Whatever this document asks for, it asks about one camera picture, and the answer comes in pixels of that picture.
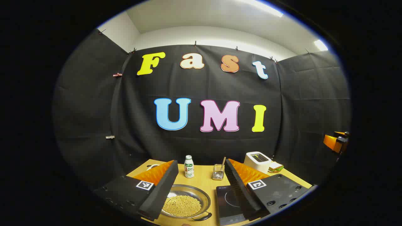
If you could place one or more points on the wooden stick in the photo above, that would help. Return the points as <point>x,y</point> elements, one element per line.
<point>223,162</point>

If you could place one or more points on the black induction cooktop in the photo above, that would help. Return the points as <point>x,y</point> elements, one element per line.
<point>226,205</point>

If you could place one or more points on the stainless steel pot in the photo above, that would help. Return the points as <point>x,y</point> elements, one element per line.
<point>202,196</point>

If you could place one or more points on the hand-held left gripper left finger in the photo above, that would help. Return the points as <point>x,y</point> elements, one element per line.
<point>160,191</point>

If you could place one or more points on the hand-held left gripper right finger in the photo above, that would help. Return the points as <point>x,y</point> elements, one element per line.
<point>238,188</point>

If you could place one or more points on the sandwich with lettuce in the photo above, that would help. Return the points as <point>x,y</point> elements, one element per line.
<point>276,167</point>

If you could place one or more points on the black backdrop cloth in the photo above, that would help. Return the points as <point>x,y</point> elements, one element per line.
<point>188,88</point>

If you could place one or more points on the ceiling light strip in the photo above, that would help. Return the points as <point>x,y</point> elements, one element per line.
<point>321,45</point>

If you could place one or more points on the white drink bottle green label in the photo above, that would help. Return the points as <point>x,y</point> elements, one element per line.
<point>188,168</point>

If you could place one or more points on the white divided plate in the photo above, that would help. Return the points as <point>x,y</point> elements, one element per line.
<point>153,166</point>

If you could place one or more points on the white toaster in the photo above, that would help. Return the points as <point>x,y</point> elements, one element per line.
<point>256,163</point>

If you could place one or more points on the pile of soybeans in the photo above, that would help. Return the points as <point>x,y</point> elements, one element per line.
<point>183,205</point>

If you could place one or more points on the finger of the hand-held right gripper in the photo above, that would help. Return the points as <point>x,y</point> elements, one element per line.
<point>331,142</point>
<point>344,136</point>

